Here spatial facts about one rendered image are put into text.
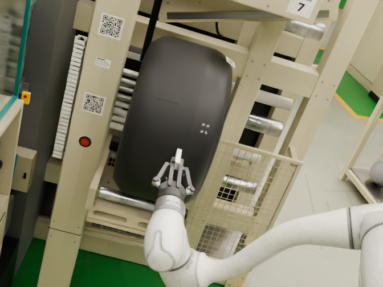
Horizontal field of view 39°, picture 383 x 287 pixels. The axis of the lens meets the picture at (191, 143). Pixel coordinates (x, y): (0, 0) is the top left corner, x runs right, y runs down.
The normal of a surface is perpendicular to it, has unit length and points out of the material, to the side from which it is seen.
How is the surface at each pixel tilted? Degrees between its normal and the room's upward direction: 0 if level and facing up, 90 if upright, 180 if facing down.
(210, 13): 90
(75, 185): 90
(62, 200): 90
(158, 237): 34
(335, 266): 0
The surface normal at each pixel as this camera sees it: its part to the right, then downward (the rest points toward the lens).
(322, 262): 0.29, -0.82
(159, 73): -0.05, -0.46
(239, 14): -0.04, 0.50
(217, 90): 0.46, -0.32
